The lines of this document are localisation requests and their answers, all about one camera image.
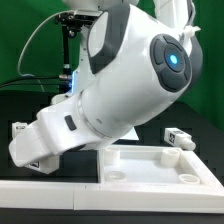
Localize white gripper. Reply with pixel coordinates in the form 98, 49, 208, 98
8, 105, 101, 168

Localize white square tabletop part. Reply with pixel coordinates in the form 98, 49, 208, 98
98, 145, 220, 186

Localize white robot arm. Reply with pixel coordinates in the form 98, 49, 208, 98
9, 0, 203, 167

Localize white L-shaped fence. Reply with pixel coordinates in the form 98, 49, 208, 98
0, 180, 224, 214

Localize paper sheet with markers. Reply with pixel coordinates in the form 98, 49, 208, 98
124, 128, 138, 140

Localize black base cables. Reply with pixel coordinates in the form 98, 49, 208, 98
0, 75, 73, 90

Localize grey camera cable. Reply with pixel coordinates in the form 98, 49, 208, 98
17, 9, 73, 93

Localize black camera on stand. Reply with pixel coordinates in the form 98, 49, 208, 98
55, 10, 100, 94

